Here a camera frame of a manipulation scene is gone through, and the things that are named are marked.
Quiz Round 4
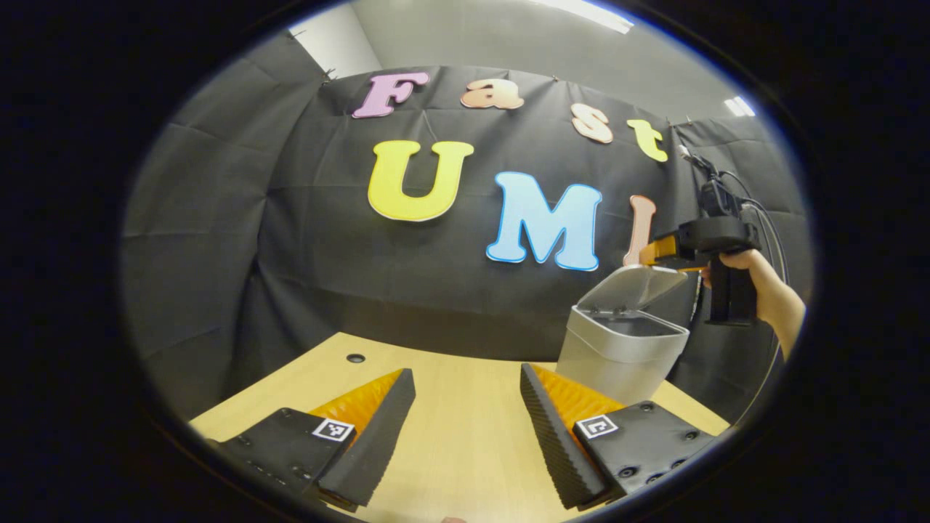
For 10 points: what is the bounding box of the wooden desktop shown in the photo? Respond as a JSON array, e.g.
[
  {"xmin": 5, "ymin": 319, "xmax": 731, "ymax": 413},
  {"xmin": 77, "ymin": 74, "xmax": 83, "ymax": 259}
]
[{"xmin": 189, "ymin": 332, "xmax": 731, "ymax": 523}]

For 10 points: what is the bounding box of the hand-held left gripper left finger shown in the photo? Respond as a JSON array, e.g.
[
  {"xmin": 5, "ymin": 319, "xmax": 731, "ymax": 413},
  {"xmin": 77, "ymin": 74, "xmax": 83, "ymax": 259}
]
[{"xmin": 207, "ymin": 368, "xmax": 416, "ymax": 509}]

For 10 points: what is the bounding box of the long ceiling light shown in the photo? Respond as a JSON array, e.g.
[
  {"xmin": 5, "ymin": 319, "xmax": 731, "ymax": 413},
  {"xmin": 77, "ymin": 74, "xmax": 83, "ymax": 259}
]
[{"xmin": 530, "ymin": 0, "xmax": 634, "ymax": 34}]

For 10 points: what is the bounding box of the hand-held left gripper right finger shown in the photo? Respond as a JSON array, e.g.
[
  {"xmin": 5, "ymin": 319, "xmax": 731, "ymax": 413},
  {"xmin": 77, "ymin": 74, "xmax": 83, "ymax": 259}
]
[{"xmin": 520, "ymin": 363, "xmax": 726, "ymax": 511}]

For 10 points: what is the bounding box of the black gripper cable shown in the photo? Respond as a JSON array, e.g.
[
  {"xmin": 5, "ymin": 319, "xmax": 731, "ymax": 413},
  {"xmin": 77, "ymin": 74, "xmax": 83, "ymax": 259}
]
[{"xmin": 682, "ymin": 144, "xmax": 791, "ymax": 285}]

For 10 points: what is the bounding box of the grey desktop garbage bin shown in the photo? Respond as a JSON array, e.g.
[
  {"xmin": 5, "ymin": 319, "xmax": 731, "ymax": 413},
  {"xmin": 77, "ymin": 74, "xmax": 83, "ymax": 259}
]
[{"xmin": 556, "ymin": 264, "xmax": 691, "ymax": 408}]

